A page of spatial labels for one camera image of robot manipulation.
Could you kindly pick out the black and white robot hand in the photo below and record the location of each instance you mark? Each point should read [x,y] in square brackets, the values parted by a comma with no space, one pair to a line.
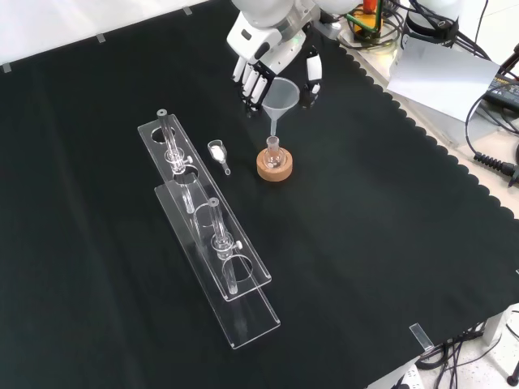
[259,44]

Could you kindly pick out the translucent plastic funnel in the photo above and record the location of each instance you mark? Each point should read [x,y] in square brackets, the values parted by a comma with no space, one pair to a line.
[280,95]

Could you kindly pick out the small glass round-bottom flask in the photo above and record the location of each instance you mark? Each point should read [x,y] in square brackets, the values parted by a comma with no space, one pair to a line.
[273,156]

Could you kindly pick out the glass weighing funnel with powder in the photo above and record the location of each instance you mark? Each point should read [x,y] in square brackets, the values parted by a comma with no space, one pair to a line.
[217,153]

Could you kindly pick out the clear acrylic funnel stand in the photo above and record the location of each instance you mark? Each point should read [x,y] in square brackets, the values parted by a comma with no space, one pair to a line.
[243,324]

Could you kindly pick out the grey tape strip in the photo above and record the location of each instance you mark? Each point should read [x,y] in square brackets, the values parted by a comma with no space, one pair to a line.
[187,11]
[6,68]
[100,38]

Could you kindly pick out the yellow stop button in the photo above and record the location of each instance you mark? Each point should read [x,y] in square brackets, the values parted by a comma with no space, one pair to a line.
[359,23]

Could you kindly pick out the pale board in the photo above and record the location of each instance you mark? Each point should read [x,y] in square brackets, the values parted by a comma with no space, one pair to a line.
[438,81]

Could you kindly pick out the black bench cloth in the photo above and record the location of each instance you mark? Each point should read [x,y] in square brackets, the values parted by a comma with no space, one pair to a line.
[365,243]

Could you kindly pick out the black power adapter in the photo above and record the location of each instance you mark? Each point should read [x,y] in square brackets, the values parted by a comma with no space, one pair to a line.
[504,87]

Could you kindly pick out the clear tape strip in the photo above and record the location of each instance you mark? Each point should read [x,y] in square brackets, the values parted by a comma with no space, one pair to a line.
[421,336]

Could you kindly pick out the white power strip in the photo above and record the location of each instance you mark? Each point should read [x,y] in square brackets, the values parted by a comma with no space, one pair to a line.
[409,379]

